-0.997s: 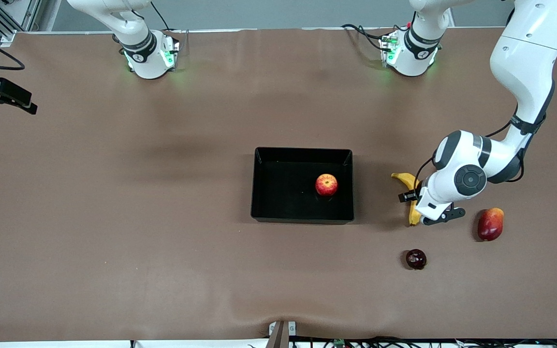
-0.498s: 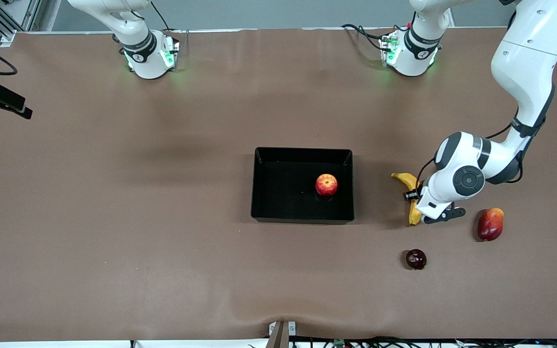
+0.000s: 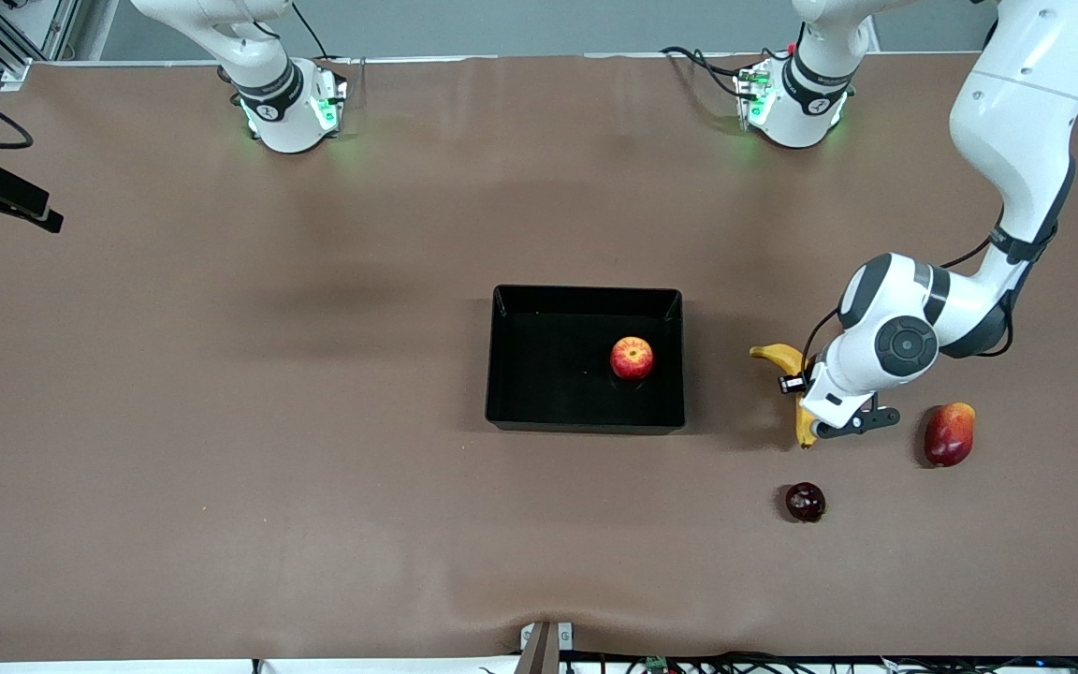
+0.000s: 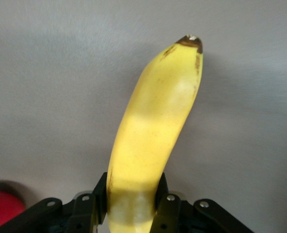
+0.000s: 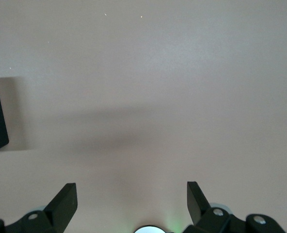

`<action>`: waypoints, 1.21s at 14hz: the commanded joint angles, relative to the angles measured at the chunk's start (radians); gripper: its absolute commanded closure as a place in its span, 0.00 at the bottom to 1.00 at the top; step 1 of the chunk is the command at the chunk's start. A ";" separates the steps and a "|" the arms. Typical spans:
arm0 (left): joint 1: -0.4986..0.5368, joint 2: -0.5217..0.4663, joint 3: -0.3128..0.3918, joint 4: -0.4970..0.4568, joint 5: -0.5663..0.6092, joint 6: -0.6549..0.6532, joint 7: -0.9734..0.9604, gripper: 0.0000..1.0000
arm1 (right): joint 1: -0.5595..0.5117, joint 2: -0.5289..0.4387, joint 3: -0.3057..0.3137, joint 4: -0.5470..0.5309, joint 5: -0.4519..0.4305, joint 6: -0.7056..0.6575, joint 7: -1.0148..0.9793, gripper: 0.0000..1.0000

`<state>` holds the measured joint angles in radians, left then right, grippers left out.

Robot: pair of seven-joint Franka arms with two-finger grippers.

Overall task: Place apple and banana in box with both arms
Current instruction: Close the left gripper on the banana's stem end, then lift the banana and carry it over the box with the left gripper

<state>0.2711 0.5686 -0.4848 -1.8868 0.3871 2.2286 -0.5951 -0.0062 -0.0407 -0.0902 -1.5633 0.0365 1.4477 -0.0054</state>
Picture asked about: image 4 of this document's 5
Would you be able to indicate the red pomegranate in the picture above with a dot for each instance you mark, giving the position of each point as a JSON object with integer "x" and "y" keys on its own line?
{"x": 3, "y": 208}

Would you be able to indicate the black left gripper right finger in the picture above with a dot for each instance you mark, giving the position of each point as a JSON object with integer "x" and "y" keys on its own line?
{"x": 172, "y": 213}

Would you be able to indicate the yellow banana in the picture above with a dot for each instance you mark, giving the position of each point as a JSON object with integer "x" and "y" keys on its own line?
{"x": 153, "y": 126}

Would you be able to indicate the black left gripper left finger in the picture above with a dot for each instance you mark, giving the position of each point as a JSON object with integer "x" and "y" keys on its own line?
{"x": 83, "y": 208}

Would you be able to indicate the brown table mat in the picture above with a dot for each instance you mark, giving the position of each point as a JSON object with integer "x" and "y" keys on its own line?
{"x": 49, "y": 97}

